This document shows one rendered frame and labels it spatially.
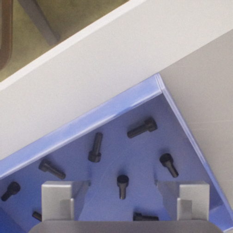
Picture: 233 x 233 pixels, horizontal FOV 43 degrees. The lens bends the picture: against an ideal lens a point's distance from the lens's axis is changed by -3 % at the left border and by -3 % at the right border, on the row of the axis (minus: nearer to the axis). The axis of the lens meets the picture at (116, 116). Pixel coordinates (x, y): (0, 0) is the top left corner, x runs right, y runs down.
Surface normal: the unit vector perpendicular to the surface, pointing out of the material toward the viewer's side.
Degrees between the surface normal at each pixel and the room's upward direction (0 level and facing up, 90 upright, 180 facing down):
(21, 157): 90
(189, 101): 0
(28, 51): 0
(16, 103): 0
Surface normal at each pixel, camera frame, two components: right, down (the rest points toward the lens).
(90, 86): 0.00, 0.44
